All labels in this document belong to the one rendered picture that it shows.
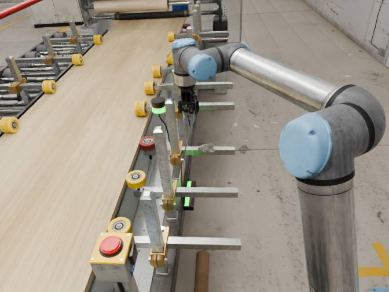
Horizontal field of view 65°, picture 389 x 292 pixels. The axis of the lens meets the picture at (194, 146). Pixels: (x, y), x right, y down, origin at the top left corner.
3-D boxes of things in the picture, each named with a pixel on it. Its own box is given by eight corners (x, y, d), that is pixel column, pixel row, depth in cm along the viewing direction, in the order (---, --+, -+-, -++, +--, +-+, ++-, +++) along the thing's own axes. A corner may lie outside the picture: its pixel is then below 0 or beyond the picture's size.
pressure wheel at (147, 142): (160, 153, 153) (157, 134, 146) (157, 163, 146) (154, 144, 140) (144, 153, 154) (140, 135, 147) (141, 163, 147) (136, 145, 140)
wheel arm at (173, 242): (240, 244, 107) (240, 236, 105) (241, 252, 105) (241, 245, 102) (121, 241, 112) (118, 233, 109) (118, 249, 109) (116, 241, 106)
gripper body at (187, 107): (178, 115, 124) (175, 88, 117) (180, 105, 131) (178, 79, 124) (196, 115, 123) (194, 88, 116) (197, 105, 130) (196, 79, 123)
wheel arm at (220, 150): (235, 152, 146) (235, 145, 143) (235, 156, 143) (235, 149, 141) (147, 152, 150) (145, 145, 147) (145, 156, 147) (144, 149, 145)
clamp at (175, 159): (183, 148, 151) (182, 140, 148) (180, 165, 140) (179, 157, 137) (172, 148, 152) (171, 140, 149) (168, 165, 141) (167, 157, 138)
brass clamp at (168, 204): (179, 188, 133) (178, 179, 130) (176, 211, 122) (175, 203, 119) (165, 188, 133) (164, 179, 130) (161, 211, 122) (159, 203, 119)
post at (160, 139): (176, 216, 133) (164, 124, 105) (176, 223, 130) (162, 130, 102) (169, 216, 134) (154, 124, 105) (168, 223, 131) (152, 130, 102)
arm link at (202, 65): (223, 51, 100) (206, 42, 109) (191, 59, 97) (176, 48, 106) (223, 78, 106) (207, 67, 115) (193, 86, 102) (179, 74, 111)
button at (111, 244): (124, 240, 61) (123, 234, 60) (119, 258, 58) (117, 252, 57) (105, 240, 62) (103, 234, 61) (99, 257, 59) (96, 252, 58)
